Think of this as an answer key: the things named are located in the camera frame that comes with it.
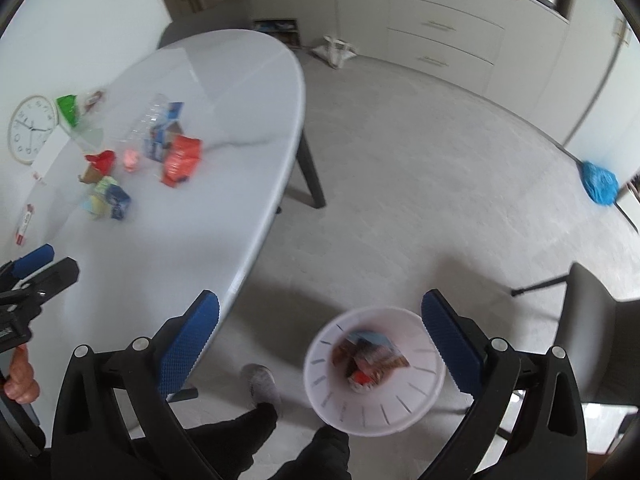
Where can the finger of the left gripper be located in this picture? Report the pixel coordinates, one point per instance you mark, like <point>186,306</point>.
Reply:
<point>32,262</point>

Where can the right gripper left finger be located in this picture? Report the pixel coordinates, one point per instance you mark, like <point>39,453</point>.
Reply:
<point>182,340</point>

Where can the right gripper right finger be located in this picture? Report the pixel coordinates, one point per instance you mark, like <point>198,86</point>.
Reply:
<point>459,342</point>

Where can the blue white milk carton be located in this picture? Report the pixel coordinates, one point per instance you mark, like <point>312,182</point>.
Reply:
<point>164,126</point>

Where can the red snack wrapper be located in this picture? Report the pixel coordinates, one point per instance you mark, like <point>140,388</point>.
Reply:
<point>181,160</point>

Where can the clear plastic bottle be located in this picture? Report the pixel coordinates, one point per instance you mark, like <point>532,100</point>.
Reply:
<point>142,122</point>

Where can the white slotted trash bin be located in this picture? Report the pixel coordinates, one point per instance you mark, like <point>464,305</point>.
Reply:
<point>401,401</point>

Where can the person's left hand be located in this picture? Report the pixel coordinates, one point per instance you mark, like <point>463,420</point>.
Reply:
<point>21,386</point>

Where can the person's left grey shoe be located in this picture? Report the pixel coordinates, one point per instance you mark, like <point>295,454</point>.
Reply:
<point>261,386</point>

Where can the person's black trouser legs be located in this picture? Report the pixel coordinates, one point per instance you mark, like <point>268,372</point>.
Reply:
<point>233,446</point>

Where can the pink crumpled paper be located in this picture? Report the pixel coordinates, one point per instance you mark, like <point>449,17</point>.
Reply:
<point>130,160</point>

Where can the grey chair near bin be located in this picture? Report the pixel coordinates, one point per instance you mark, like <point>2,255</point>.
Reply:
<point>600,335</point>

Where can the white oval table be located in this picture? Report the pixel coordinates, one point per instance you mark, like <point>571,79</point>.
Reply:
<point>243,96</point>

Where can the green plastic bag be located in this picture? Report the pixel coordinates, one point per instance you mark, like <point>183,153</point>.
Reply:
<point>68,107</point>

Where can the blue plastic bag on floor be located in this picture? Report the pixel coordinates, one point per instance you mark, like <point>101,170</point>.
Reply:
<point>600,184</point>

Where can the grey chair behind table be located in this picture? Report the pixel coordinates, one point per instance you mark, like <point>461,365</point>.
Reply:
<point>227,14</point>

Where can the white tote bag on floor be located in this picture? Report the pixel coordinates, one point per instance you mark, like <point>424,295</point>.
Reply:
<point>335,52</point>

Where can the white drawer cabinet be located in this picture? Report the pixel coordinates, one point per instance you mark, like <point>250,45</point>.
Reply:
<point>503,50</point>

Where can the white round wall clock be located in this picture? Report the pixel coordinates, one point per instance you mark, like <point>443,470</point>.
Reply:
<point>30,126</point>

